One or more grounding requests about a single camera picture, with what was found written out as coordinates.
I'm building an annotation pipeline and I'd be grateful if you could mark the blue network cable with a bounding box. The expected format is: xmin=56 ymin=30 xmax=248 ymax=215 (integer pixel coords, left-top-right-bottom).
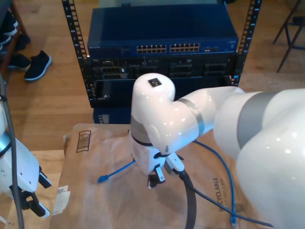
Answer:
xmin=96 ymin=140 xmax=239 ymax=225

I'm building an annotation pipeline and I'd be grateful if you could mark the brown paper mailer envelope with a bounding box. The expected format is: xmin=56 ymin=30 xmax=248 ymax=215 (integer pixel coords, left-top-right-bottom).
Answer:
xmin=49 ymin=123 xmax=275 ymax=229

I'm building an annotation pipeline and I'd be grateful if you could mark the dark blue flat device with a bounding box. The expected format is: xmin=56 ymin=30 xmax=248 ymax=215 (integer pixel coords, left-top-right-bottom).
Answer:
xmin=92 ymin=107 xmax=133 ymax=125

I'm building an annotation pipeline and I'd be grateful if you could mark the black rack server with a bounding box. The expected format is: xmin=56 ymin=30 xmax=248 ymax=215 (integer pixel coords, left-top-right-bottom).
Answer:
xmin=81 ymin=53 xmax=239 ymax=81

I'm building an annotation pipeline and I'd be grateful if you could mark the black perforated rack upright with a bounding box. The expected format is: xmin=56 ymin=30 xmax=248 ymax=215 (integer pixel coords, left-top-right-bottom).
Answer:
xmin=230 ymin=0 xmax=262 ymax=88
xmin=61 ymin=0 xmax=96 ymax=108

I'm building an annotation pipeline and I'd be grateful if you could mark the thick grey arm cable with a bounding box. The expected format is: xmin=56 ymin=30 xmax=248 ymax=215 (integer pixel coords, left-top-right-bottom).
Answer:
xmin=0 ymin=73 xmax=26 ymax=229

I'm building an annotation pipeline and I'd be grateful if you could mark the blue network switch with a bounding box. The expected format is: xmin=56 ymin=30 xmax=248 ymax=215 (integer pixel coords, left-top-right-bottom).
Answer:
xmin=87 ymin=5 xmax=239 ymax=58

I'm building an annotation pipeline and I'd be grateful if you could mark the metal frame chair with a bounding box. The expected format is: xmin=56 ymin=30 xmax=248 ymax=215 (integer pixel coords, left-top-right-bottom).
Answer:
xmin=272 ymin=0 xmax=305 ymax=73

